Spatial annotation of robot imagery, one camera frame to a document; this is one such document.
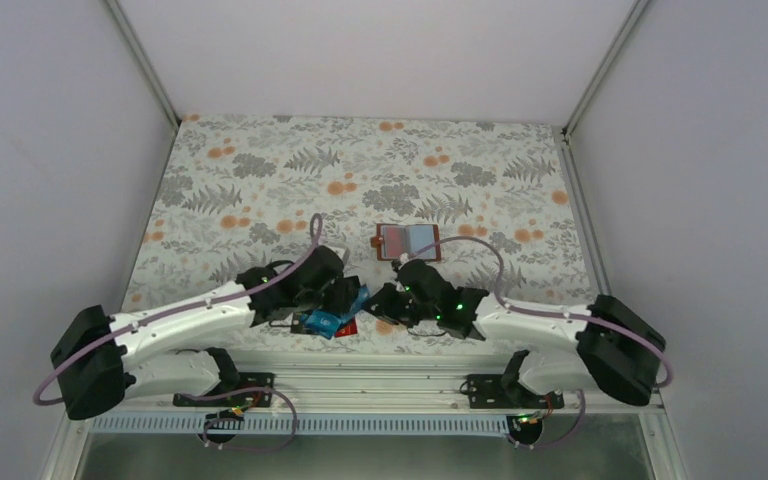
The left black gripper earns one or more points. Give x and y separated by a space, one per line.
342 298

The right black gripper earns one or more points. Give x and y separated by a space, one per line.
385 308

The blue card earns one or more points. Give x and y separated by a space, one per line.
358 304
321 323

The brown leather card holder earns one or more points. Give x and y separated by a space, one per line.
391 241

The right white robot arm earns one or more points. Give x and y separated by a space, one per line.
601 345

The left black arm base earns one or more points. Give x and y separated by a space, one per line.
240 400

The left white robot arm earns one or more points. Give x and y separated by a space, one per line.
102 360

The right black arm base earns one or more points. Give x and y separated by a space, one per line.
491 392

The black VIP card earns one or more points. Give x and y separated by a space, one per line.
297 326

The red card centre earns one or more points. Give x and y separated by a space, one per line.
348 329

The floral patterned table mat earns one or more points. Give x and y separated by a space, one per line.
239 191

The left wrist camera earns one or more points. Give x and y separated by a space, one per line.
342 253

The aluminium rail frame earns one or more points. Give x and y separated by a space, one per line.
342 383

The slotted grey cable duct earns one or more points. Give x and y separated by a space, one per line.
303 424

